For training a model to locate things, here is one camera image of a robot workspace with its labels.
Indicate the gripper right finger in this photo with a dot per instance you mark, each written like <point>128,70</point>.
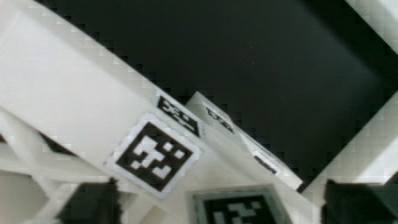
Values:
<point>359,203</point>

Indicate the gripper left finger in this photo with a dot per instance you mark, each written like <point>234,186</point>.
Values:
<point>92,207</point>

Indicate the small white tagged cube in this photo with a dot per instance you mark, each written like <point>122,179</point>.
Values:
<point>238,206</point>

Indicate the white chair back frame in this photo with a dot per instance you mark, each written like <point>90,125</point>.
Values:
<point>98,128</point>

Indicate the white chair seat part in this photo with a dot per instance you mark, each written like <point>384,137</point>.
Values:
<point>217,119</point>

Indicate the white front obstacle wall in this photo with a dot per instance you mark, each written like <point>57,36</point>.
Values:
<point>366,161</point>

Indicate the white obstacle wall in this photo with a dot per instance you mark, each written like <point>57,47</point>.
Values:
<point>366,161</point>
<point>378,13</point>

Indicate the white right obstacle wall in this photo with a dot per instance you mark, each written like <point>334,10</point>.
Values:
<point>378,13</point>

